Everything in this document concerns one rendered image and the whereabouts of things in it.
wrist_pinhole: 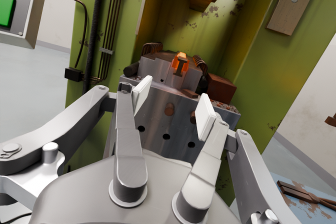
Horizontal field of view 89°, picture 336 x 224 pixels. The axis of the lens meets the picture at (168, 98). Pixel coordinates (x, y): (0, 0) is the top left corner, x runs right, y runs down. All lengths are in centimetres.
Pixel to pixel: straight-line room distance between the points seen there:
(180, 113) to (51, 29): 435
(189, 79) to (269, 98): 37
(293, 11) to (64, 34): 431
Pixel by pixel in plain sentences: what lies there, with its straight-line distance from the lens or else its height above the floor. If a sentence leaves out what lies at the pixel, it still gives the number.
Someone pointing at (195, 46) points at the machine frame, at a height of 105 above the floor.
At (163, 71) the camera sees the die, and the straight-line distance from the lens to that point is 55.
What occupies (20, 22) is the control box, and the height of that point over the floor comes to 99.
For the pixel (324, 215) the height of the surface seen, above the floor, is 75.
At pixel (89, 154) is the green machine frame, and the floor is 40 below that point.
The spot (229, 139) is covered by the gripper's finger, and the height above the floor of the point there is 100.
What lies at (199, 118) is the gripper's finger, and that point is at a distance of 20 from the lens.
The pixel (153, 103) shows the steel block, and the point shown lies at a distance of 52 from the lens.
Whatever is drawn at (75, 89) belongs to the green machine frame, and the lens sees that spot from 85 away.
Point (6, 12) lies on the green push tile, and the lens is 56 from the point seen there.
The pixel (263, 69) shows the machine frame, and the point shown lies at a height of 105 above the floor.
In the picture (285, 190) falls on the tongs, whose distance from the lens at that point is 67.
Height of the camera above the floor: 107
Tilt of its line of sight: 20 degrees down
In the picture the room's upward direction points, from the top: 18 degrees clockwise
